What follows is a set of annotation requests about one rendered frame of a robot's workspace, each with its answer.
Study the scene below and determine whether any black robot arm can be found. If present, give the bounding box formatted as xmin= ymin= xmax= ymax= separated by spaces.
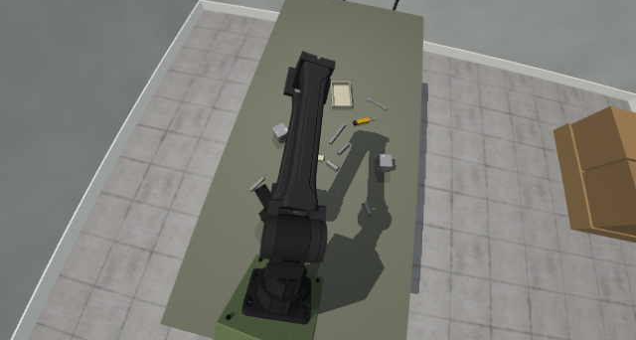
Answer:
xmin=241 ymin=51 xmax=336 ymax=324

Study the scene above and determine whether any beige open tray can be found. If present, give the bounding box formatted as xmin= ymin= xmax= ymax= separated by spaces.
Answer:
xmin=331 ymin=82 xmax=352 ymax=108

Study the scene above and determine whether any yellow-handled screwdriver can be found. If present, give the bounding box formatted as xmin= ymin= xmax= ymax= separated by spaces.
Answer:
xmin=353 ymin=118 xmax=372 ymax=126

